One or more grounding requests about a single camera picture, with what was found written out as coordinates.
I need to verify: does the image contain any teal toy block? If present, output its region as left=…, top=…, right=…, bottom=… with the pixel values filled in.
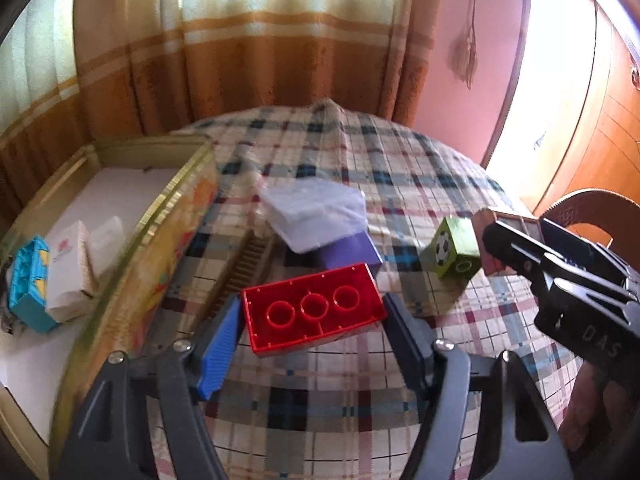
left=9, top=236, right=61, bottom=335

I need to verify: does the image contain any orange cream curtain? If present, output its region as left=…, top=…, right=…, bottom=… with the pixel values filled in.
left=0, top=0, right=446, bottom=196

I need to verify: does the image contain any purple block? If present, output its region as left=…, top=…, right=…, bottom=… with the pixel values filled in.
left=317, top=232, right=385, bottom=273

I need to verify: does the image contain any gold metal tin box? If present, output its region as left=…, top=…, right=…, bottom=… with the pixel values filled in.
left=0, top=135, right=221, bottom=466

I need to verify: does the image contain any person's right hand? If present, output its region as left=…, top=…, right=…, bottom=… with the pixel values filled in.
left=557, top=360, right=608, bottom=453

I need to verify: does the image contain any brown comb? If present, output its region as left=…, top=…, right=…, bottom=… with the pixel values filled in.
left=197, top=232, right=276, bottom=322

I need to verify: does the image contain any wooden wardrobe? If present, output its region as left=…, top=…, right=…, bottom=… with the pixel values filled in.
left=532, top=0, right=640, bottom=221

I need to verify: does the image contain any clear plastic box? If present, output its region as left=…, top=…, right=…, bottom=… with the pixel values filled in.
left=260, top=178, right=368, bottom=255

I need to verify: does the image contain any red building block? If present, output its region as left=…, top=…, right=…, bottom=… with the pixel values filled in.
left=242, top=262, right=388, bottom=358

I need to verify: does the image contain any white small carton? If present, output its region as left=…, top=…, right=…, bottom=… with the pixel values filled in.
left=45, top=221, right=98, bottom=323

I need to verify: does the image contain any plaid tablecloth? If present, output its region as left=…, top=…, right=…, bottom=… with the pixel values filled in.
left=145, top=99, right=581, bottom=480

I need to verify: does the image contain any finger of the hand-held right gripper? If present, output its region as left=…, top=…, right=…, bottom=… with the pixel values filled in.
left=482, top=220, right=551, bottom=283
left=540, top=217, right=632, bottom=286

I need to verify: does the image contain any green cube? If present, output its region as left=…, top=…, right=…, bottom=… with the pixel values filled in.
left=419, top=216, right=483, bottom=280

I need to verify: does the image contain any hanging tassel cord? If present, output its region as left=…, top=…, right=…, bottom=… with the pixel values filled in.
left=452, top=0, right=483, bottom=89

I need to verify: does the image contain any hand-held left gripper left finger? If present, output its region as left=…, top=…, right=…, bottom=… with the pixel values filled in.
left=62, top=294, right=243, bottom=480

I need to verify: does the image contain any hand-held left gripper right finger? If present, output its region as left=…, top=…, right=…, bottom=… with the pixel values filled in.
left=382, top=292, right=576, bottom=480

